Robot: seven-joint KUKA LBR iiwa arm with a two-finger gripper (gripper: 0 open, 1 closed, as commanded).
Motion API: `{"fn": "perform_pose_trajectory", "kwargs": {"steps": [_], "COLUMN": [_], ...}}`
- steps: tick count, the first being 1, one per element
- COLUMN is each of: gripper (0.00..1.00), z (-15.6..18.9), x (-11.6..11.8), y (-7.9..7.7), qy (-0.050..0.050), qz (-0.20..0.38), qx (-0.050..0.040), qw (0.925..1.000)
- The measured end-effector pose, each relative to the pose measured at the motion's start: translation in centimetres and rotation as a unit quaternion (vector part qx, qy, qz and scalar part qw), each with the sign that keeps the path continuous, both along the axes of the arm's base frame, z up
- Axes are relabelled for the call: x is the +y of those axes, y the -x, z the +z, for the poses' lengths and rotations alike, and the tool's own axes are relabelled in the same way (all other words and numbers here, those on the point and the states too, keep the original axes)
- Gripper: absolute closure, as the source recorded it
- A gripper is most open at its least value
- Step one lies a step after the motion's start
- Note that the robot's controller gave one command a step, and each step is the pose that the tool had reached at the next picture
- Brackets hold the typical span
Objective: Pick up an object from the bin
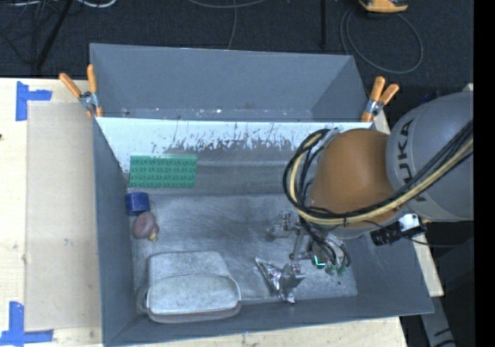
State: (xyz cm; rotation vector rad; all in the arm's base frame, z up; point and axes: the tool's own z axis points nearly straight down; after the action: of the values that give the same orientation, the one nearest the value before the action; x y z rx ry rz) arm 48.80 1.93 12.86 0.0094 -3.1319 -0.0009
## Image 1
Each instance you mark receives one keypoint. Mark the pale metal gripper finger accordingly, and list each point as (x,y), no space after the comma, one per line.
(285,279)
(281,226)

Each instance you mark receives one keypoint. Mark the grey metal bin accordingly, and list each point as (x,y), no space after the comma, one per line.
(216,222)

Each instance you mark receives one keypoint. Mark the green studded flat block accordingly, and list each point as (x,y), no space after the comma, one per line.
(163,172)

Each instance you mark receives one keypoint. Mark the red-brown round toy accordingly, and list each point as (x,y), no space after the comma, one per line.
(144,225)

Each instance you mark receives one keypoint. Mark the pale wood flat board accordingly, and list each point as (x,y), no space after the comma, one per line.
(62,202)

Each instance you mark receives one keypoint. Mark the black cylinder on white bracket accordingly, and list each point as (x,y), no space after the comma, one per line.
(388,233)

